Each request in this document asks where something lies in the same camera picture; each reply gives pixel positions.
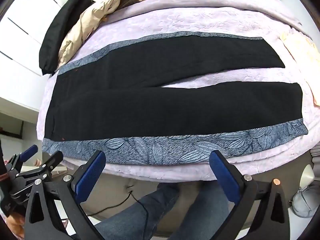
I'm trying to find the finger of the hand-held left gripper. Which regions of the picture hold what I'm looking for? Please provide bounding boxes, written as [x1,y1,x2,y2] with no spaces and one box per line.
[5,144,38,173]
[15,151,64,180]

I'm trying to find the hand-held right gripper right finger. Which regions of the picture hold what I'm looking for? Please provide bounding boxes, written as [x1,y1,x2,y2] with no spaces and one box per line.
[209,151,290,240]

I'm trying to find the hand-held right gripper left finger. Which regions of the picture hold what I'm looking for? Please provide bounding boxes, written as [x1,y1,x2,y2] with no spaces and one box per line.
[24,151,106,240]

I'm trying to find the black pants with patterned stripe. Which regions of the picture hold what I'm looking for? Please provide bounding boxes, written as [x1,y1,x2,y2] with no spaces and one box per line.
[42,32,308,167]

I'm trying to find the white low shelf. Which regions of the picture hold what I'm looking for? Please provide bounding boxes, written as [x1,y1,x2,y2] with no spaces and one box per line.
[0,105,42,165]

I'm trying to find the person's right leg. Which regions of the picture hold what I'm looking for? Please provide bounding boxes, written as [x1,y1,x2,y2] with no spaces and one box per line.
[170,180,237,240]

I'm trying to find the white cone-shaped lamp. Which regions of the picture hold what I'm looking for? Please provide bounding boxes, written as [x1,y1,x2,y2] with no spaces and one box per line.
[300,164,317,190]

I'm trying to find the white wardrobe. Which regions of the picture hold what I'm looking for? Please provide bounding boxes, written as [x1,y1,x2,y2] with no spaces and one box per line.
[0,0,73,110]

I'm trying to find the black garment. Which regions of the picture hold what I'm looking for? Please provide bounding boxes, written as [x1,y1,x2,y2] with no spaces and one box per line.
[39,0,104,75]

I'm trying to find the beige puffer jacket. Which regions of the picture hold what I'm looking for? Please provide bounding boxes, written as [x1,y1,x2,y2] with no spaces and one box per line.
[58,0,130,69]

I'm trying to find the pale yellow cloth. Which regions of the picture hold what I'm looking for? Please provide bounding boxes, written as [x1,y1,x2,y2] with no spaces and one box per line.
[281,31,320,105]

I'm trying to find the lilac plush blanket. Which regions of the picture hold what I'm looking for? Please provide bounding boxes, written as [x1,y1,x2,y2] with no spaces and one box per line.
[37,0,320,183]

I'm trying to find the grey upholstered bed frame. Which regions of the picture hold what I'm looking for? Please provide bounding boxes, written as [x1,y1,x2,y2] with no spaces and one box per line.
[84,172,218,218]

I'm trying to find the black cable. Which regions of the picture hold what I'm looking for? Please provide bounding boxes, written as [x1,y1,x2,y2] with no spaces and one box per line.
[85,187,150,240]

